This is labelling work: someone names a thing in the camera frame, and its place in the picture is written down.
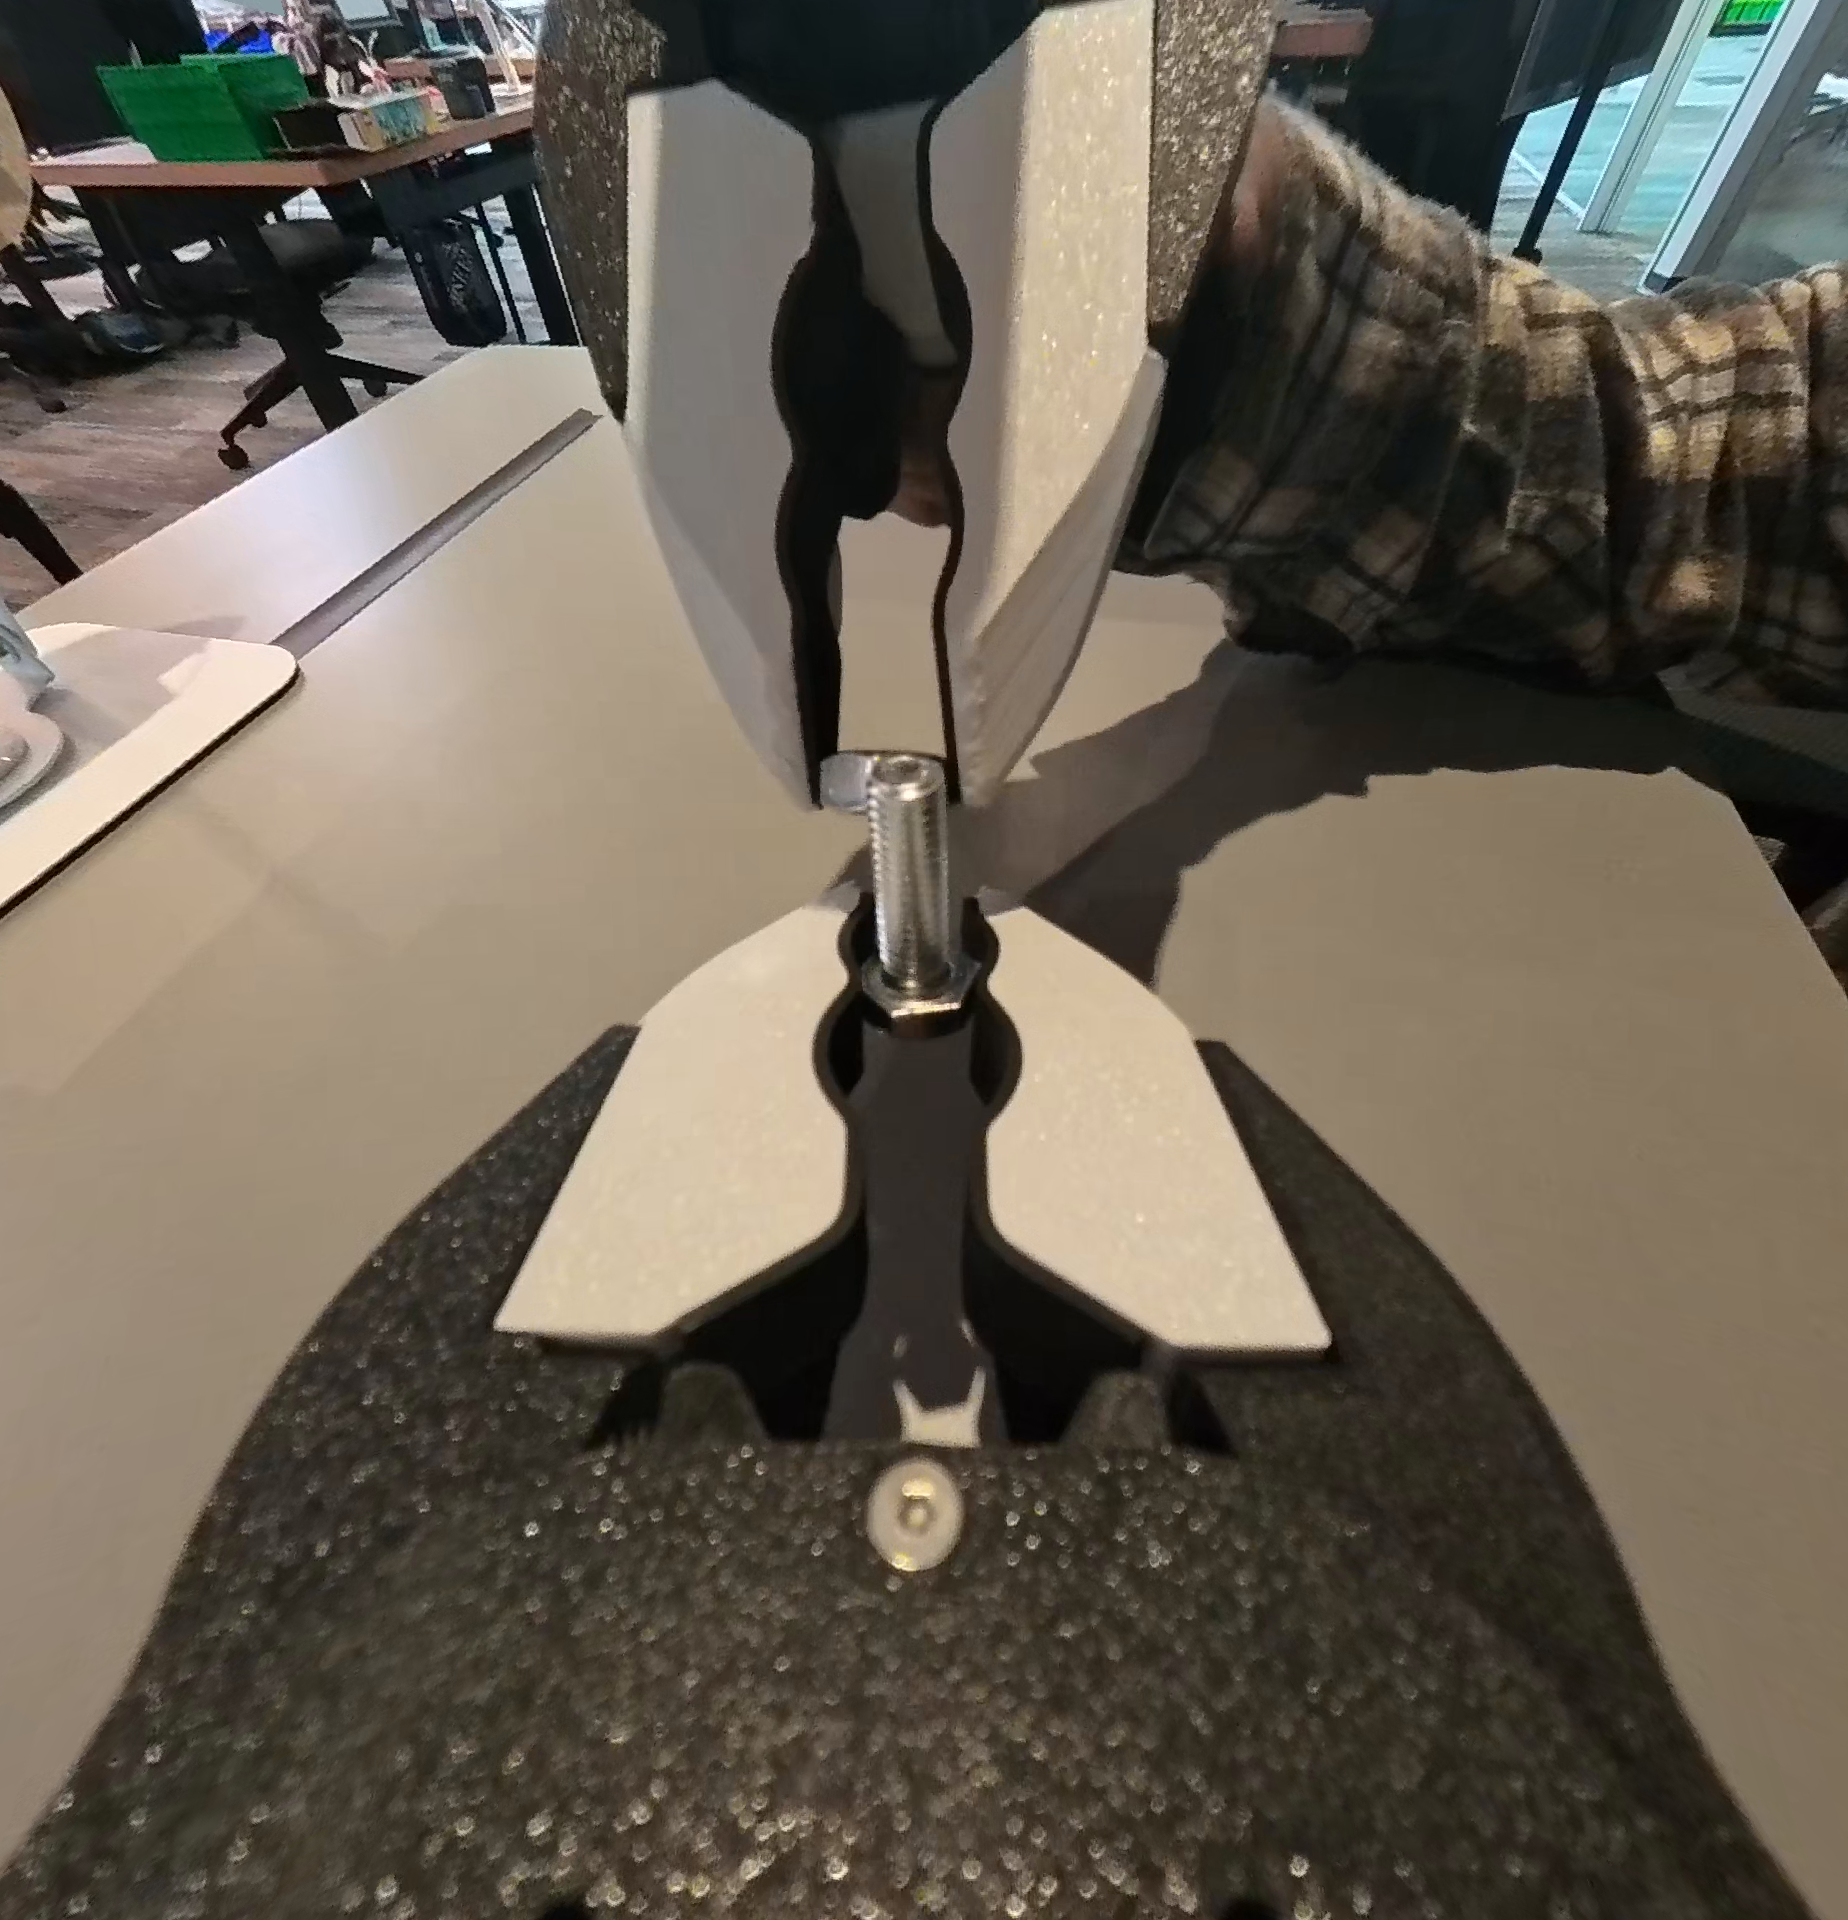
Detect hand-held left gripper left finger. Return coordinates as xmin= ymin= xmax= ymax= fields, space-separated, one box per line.
xmin=493 ymin=897 xmax=876 ymax=1341

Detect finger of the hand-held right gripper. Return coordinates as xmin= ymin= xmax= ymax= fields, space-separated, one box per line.
xmin=922 ymin=0 xmax=1169 ymax=813
xmin=622 ymin=80 xmax=852 ymax=814

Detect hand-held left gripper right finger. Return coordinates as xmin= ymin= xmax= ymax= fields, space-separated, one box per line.
xmin=955 ymin=900 xmax=1335 ymax=1362

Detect silver hex bolt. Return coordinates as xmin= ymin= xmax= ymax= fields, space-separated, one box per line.
xmin=862 ymin=751 xmax=1000 ymax=1034

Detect person's right forearm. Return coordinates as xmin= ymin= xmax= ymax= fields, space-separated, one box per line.
xmin=1148 ymin=96 xmax=1848 ymax=708

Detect person's right hand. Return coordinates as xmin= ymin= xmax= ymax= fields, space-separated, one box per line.
xmin=891 ymin=367 xmax=969 ymax=529

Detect black office chair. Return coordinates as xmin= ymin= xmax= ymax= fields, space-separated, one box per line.
xmin=217 ymin=226 xmax=430 ymax=470

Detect wooden desk with black legs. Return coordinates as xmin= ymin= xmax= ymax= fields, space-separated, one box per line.
xmin=30 ymin=90 xmax=541 ymax=348

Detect green plastic bins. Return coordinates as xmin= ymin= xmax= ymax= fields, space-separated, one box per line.
xmin=96 ymin=52 xmax=311 ymax=166

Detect white base board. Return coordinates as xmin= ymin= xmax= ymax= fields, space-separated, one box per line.
xmin=0 ymin=621 xmax=297 ymax=938

